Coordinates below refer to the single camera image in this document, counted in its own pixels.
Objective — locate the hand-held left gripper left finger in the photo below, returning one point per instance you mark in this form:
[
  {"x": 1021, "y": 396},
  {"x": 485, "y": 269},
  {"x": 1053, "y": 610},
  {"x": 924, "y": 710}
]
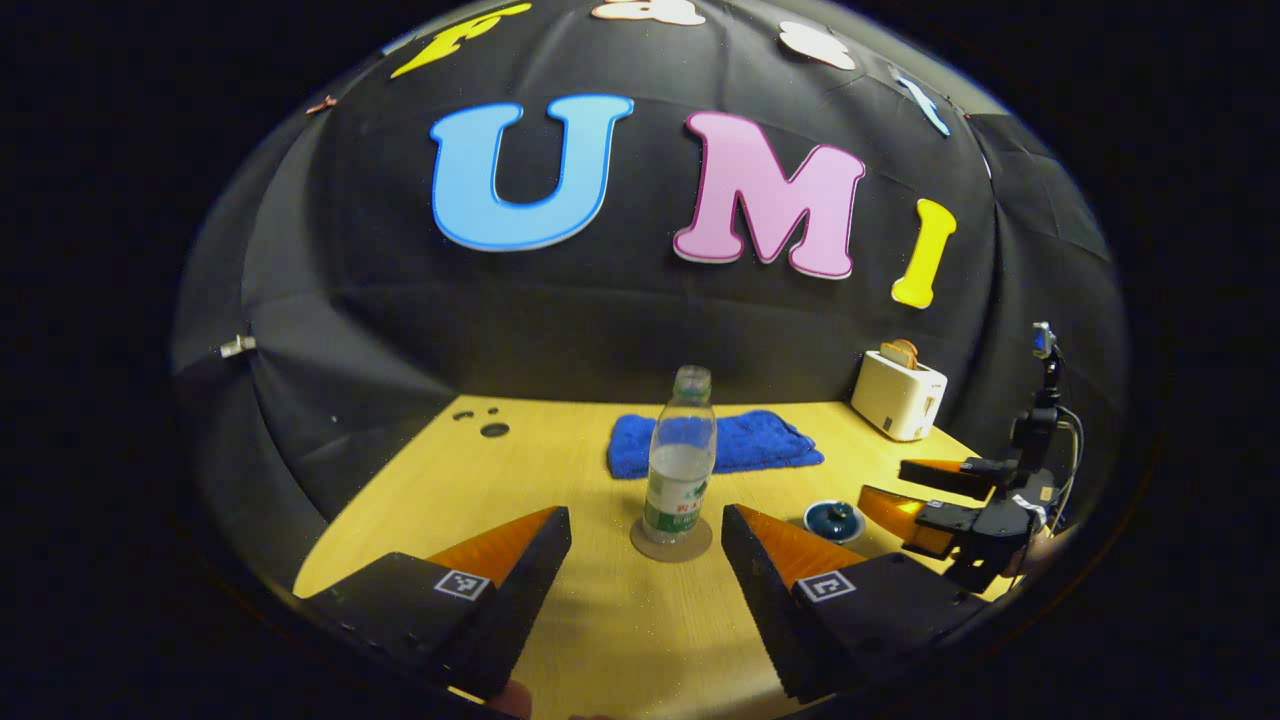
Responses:
[{"x": 525, "y": 590}]

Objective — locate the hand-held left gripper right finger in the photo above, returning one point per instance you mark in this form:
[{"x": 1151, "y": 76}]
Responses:
[{"x": 765, "y": 595}]

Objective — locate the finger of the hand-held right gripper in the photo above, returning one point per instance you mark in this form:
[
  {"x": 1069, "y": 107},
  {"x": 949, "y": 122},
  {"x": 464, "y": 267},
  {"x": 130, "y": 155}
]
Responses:
[
  {"x": 945, "y": 518},
  {"x": 960, "y": 476}
]

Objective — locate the round brown coaster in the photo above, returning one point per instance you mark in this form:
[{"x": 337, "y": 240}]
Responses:
[{"x": 700, "y": 548}]

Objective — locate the white teacup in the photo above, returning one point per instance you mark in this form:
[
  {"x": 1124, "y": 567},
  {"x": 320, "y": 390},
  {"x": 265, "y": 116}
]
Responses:
[{"x": 835, "y": 540}]

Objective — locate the teal teacup lid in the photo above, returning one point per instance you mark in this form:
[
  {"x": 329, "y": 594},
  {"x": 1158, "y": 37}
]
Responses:
[{"x": 835, "y": 520}]

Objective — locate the clear plastic water bottle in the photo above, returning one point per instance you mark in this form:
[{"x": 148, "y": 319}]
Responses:
[{"x": 680, "y": 470}]

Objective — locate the white toaster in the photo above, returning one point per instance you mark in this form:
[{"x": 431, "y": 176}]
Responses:
[{"x": 895, "y": 400}]

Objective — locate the toasted bread slice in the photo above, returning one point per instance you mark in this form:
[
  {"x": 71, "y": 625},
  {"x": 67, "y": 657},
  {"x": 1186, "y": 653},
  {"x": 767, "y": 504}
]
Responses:
[{"x": 900, "y": 352}]

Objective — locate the blue towel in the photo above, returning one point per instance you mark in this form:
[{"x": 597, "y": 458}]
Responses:
[{"x": 760, "y": 445}]

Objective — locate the black backdrop cloth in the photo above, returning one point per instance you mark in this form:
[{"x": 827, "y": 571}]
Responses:
[{"x": 600, "y": 320}]

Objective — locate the silver metal clip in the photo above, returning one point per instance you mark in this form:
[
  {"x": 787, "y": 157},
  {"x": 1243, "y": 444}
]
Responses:
[{"x": 238, "y": 346}]

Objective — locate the copper clip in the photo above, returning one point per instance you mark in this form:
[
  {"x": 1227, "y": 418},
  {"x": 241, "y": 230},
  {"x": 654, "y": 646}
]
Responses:
[{"x": 322, "y": 104}]

